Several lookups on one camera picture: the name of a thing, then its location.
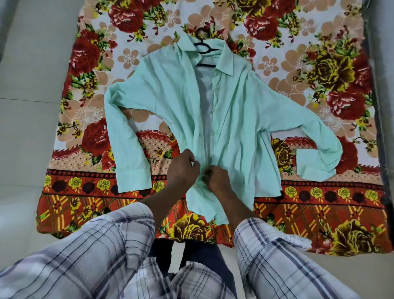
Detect person's left hand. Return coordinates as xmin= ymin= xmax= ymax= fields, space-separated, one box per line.
xmin=166 ymin=149 xmax=201 ymax=189

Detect person's right hand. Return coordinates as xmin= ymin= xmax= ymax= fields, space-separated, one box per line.
xmin=202 ymin=165 xmax=232 ymax=193

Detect mint green button-up shirt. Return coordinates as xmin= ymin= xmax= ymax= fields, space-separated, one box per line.
xmin=104 ymin=33 xmax=343 ymax=225

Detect person's left forearm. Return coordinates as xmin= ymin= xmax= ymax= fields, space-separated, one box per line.
xmin=140 ymin=182 xmax=193 ymax=230

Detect person's right forearm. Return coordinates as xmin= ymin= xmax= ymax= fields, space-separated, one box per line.
xmin=212 ymin=186 xmax=257 ymax=230

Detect person's dark trousers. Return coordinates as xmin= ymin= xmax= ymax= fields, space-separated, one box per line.
xmin=149 ymin=239 xmax=238 ymax=299

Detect black clothes hanger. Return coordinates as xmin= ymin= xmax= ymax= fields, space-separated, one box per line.
xmin=194 ymin=27 xmax=222 ymax=68

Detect person's plaid shirt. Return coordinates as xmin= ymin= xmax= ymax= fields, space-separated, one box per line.
xmin=0 ymin=202 xmax=362 ymax=299

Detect floral patterned bedsheet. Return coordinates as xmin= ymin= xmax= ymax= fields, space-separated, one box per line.
xmin=36 ymin=0 xmax=394 ymax=256

